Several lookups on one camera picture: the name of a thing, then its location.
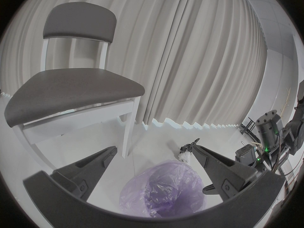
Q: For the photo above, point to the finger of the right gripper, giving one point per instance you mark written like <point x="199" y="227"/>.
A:
<point x="213" y="189"/>

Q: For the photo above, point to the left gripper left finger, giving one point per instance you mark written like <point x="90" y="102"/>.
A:
<point x="78" y="174"/>

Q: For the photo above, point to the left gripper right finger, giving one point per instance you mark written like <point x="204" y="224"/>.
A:
<point x="225" y="172"/>

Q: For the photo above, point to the clear printed wrapper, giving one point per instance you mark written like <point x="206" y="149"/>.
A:
<point x="184" y="157"/>

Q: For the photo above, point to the purple plastic bag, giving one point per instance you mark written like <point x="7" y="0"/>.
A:
<point x="163" y="189"/>

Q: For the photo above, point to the white chair with grey seat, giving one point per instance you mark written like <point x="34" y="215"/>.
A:
<point x="71" y="87"/>

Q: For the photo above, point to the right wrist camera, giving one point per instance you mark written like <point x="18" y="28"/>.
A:
<point x="244" y="154"/>

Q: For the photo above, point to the black frame table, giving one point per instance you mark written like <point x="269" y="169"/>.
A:
<point x="250" y="126"/>

